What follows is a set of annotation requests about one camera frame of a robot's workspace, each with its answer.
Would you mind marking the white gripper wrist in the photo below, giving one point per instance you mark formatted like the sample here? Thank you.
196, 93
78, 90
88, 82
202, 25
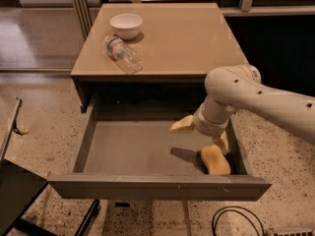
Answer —
206, 127

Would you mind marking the yellow sponge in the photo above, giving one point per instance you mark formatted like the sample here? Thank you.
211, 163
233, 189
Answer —
215, 161

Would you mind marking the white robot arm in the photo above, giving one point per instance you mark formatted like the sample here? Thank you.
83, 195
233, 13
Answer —
231, 88

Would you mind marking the open grey top drawer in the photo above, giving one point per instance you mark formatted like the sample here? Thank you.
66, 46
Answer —
126, 152

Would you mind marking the grey cabinet with beige top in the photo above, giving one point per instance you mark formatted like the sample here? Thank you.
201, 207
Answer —
177, 41

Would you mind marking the clear plastic water bottle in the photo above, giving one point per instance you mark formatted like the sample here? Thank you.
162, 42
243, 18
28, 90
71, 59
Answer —
125, 57

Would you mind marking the white ceramic bowl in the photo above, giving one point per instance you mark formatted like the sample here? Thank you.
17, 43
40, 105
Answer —
126, 26

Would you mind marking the black chair frame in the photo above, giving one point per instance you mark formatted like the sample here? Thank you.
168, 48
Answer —
19, 188

